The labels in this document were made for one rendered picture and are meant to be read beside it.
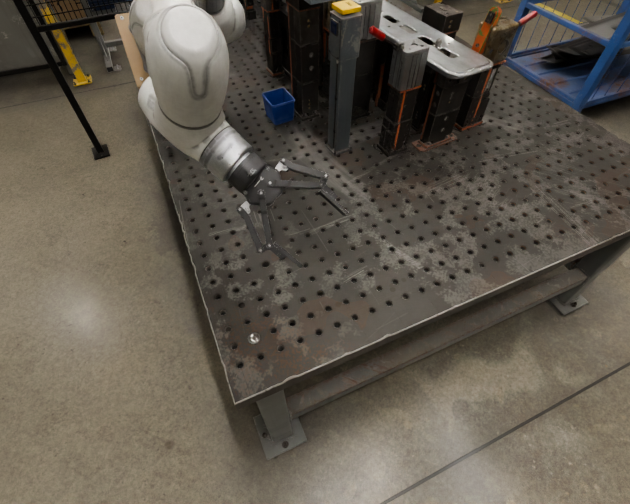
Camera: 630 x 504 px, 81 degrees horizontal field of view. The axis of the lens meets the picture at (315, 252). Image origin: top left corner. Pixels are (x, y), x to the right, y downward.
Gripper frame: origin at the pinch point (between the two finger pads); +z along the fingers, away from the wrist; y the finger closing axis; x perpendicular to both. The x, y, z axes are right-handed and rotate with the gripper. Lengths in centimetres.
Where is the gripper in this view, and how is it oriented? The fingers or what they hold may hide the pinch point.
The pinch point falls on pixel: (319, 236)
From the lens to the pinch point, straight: 73.2
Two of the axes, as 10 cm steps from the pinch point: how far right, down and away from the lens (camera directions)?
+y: 6.5, -7.6, 0.3
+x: -1.2, -0.7, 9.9
